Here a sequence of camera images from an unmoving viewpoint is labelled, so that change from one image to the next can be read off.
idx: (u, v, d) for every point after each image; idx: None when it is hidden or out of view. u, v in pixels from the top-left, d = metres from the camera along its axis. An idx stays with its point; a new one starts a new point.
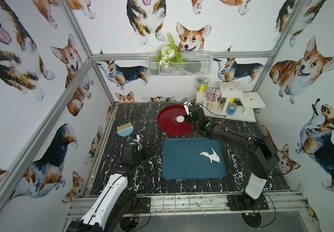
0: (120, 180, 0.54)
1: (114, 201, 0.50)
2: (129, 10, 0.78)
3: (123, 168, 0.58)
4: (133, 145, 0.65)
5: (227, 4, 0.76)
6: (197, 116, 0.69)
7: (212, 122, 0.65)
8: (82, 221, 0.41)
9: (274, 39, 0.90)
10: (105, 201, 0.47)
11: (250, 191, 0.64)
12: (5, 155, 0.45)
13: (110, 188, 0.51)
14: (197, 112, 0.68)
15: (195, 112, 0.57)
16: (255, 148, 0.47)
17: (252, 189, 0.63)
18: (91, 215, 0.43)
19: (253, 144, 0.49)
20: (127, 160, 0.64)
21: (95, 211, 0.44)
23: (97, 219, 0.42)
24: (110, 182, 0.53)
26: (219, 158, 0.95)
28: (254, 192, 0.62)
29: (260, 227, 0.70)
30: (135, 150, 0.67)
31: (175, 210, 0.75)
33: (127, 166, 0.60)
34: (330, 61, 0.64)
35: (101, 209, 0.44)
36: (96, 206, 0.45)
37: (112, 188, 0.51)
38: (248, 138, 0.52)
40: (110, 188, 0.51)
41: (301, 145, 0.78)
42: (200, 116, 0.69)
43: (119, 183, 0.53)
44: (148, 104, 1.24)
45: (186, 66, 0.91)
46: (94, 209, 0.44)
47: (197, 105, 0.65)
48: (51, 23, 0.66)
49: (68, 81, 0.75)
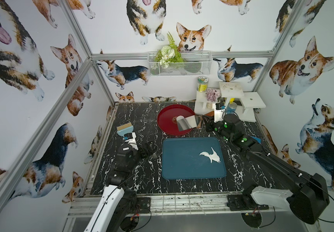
0: (114, 194, 0.51)
1: (110, 216, 0.49)
2: (129, 10, 0.78)
3: (118, 177, 0.55)
4: (127, 151, 0.59)
5: (228, 4, 0.76)
6: (235, 128, 0.59)
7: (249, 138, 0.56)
8: None
9: (274, 39, 0.90)
10: (99, 220, 0.45)
11: (259, 193, 0.61)
12: (5, 154, 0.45)
13: (105, 204, 0.48)
14: (234, 124, 0.57)
15: (231, 123, 0.58)
16: (308, 189, 0.40)
17: (261, 195, 0.60)
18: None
19: (304, 184, 0.41)
20: (122, 166, 0.60)
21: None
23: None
24: (105, 196, 0.50)
26: (219, 158, 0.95)
28: (259, 197, 0.61)
29: (260, 227, 0.70)
30: (129, 155, 0.61)
31: (175, 210, 0.75)
33: (122, 174, 0.56)
34: (330, 61, 0.64)
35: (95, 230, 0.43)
36: (91, 227, 0.44)
37: (107, 204, 0.49)
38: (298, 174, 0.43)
40: (104, 204, 0.48)
41: (301, 145, 0.78)
42: (238, 129, 0.57)
43: (113, 197, 0.50)
44: (148, 104, 1.24)
45: (186, 66, 0.91)
46: (89, 230, 0.43)
47: (237, 118, 0.56)
48: (51, 23, 0.66)
49: (68, 81, 0.75)
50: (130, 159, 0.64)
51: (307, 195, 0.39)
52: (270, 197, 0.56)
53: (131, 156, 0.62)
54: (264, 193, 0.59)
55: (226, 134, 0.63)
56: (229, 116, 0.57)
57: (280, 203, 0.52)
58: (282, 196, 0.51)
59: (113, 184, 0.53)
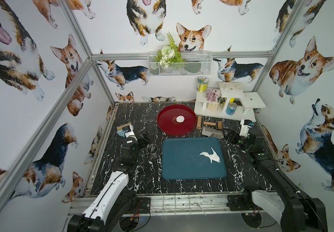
0: (121, 177, 0.55)
1: (115, 197, 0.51)
2: (129, 10, 0.78)
3: (123, 166, 0.59)
4: (131, 144, 0.62)
5: (228, 4, 0.76)
6: (255, 140, 0.65)
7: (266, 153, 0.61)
8: (84, 215, 0.42)
9: (274, 39, 0.90)
10: (106, 197, 0.47)
11: (260, 196, 0.60)
12: (5, 155, 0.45)
13: (111, 184, 0.51)
14: (256, 136, 0.64)
15: (253, 135, 0.66)
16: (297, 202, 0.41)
17: (261, 197, 0.59)
18: (92, 210, 0.43)
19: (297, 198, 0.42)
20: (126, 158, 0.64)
21: (97, 206, 0.44)
23: (99, 212, 0.43)
24: (111, 179, 0.53)
26: (219, 158, 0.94)
28: (258, 198, 0.62)
29: (260, 227, 0.70)
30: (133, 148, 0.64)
31: (175, 210, 0.75)
33: (129, 164, 0.60)
34: (330, 61, 0.64)
35: (102, 204, 0.45)
36: (98, 201, 0.46)
37: (113, 184, 0.52)
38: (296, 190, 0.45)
40: (111, 184, 0.51)
41: (301, 145, 0.78)
42: (257, 142, 0.64)
43: (119, 180, 0.54)
44: (148, 104, 1.24)
45: (186, 66, 0.91)
46: (96, 204, 0.45)
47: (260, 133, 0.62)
48: (51, 23, 0.66)
49: (68, 81, 0.75)
50: (134, 150, 0.67)
51: (294, 207, 0.40)
52: (268, 204, 0.55)
53: (134, 149, 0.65)
54: (265, 197, 0.58)
55: (248, 145, 0.70)
56: (254, 129, 0.64)
57: (274, 213, 0.51)
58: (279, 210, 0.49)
59: (119, 171, 0.57)
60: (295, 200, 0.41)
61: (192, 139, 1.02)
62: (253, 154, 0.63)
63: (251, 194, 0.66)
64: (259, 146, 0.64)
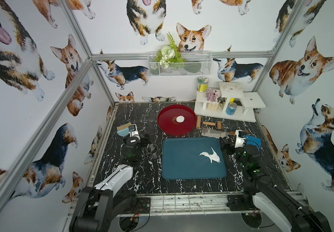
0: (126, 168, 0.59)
1: (121, 182, 0.55)
2: (129, 10, 0.78)
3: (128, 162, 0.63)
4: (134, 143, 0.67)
5: (227, 4, 0.76)
6: (252, 160, 0.64)
7: (261, 171, 0.62)
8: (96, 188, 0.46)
9: (274, 39, 0.90)
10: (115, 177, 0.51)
11: (263, 202, 0.60)
12: (5, 155, 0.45)
13: (119, 171, 0.56)
14: (252, 155, 0.63)
15: (249, 154, 0.65)
16: (302, 220, 0.42)
17: (264, 205, 0.59)
18: (103, 184, 0.47)
19: (300, 216, 0.43)
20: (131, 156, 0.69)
21: (107, 182, 0.48)
23: (109, 186, 0.45)
24: (119, 167, 0.58)
26: (219, 158, 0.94)
28: (260, 204, 0.61)
29: (260, 227, 0.70)
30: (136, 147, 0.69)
31: (175, 210, 0.75)
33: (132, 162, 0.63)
34: (330, 61, 0.64)
35: (111, 181, 0.48)
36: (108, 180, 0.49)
37: (121, 171, 0.56)
38: (298, 207, 0.46)
40: (119, 171, 0.55)
41: (301, 145, 0.78)
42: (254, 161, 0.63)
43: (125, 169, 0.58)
44: (148, 104, 1.24)
45: (186, 66, 0.91)
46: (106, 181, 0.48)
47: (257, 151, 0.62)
48: (51, 23, 0.66)
49: (68, 81, 0.75)
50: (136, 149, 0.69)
51: (300, 226, 0.41)
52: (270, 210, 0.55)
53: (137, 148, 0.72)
54: (268, 205, 0.57)
55: (243, 161, 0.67)
56: (251, 147, 0.63)
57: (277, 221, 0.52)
58: (285, 224, 0.49)
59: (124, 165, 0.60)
60: (300, 219, 0.42)
61: (192, 138, 1.02)
62: (249, 172, 0.64)
63: (252, 197, 0.66)
64: (255, 164, 0.64)
